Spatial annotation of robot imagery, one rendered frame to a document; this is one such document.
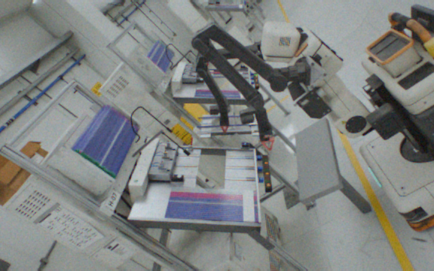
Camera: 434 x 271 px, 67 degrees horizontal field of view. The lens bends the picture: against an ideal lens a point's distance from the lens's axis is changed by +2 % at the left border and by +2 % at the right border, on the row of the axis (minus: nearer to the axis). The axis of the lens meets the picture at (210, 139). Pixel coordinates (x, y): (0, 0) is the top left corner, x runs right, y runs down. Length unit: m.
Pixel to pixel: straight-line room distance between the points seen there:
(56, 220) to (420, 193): 1.91
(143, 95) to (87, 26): 2.26
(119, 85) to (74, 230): 1.48
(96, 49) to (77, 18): 0.46
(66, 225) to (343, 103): 1.59
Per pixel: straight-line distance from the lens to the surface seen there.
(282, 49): 1.57
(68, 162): 1.84
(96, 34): 5.08
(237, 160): 2.19
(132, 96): 3.07
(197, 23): 6.41
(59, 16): 5.23
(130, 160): 2.06
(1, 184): 2.00
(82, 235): 2.04
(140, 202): 1.93
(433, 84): 1.68
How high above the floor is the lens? 1.80
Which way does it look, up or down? 21 degrees down
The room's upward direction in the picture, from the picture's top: 49 degrees counter-clockwise
